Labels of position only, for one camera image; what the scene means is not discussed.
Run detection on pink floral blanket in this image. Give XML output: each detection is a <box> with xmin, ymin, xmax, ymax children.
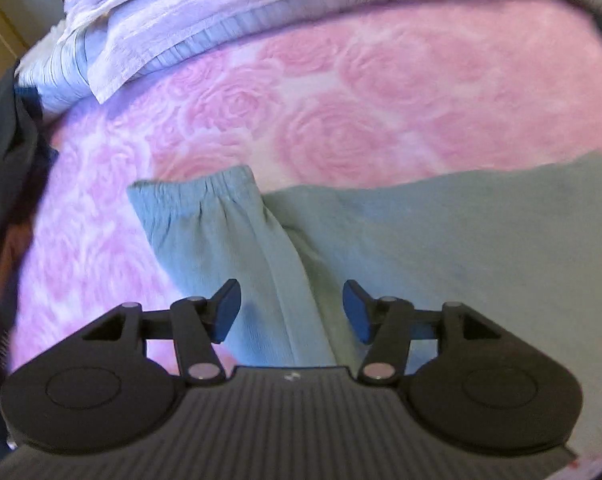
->
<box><xmin>8</xmin><ymin>0</ymin><xmax>602</xmax><ymax>377</ymax></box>

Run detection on pink pillow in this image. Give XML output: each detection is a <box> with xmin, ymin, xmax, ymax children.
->
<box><xmin>62</xmin><ymin>0</ymin><xmax>574</xmax><ymax>104</ymax></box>

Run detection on grey sweatshirt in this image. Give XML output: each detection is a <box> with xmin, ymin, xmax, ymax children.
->
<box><xmin>127</xmin><ymin>152</ymin><xmax>602</xmax><ymax>466</ymax></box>

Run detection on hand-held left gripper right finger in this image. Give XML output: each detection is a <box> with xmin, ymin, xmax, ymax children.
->
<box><xmin>342</xmin><ymin>279</ymin><xmax>504</xmax><ymax>387</ymax></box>

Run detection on striped lavender quilt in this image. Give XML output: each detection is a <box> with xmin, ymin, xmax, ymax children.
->
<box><xmin>17</xmin><ymin>22</ymin><xmax>109</xmax><ymax>112</ymax></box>

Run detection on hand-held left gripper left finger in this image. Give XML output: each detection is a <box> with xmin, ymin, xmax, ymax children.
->
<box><xmin>83</xmin><ymin>279</ymin><xmax>242</xmax><ymax>387</ymax></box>

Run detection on black pants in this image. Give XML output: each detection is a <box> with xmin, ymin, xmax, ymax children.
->
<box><xmin>0</xmin><ymin>62</ymin><xmax>60</xmax><ymax>376</ymax></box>

